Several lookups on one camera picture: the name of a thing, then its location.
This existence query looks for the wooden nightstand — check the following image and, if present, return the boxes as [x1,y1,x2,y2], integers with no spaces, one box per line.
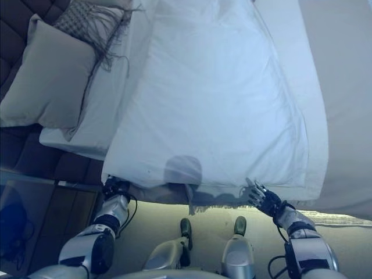
[0,168,103,279]

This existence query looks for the patterned fringed cushion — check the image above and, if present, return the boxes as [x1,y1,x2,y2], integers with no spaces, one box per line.
[53,0,145,72]

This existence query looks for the silver robot leg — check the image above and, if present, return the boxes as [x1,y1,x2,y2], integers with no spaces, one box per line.
[220,234,256,276]
[144,235,193,276]

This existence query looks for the white duvet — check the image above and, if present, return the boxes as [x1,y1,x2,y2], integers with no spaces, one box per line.
[101,0,330,203]

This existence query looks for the silver right robot leg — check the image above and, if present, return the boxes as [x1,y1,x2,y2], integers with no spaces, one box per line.
[220,234,256,276]

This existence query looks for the silver left robot leg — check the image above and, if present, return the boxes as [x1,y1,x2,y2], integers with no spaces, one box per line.
[144,235,193,276]

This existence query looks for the dark right robot foot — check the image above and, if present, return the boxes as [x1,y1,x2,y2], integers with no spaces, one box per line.
[234,215,248,237]

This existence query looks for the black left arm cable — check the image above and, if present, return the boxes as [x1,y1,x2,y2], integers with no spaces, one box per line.
[116,194,139,237]

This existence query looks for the dark robot foot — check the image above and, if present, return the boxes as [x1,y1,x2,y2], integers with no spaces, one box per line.
[234,215,248,237]
[180,217,193,238]

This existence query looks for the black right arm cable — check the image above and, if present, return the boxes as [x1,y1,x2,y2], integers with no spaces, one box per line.
[267,223,291,279]

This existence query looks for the white pillow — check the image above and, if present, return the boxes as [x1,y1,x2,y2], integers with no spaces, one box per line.
[39,8,152,162]

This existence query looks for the white bed sheet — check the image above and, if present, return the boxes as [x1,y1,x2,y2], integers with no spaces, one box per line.
[252,0,372,221]

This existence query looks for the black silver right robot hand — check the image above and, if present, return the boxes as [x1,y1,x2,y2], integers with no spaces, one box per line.
[245,177,283,218]

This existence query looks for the dark left robot foot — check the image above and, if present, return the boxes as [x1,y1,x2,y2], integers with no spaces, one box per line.
[180,217,193,238]

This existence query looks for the black tangled cables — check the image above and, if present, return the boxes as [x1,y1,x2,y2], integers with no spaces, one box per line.
[0,185,34,273]

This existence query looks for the grey robot torso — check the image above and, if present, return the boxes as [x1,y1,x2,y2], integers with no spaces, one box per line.
[27,269,372,279]

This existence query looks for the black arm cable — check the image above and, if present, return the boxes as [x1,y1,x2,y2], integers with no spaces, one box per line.
[267,223,291,279]
[116,194,139,237]

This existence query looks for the beige pillow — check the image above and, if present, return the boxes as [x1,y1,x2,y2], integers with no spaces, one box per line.
[0,13,97,137]

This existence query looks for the brown upholstered bed frame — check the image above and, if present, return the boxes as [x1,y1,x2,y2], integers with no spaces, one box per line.
[0,124,192,206]

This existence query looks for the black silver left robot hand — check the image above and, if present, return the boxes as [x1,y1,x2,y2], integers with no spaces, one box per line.
[101,174,131,200]

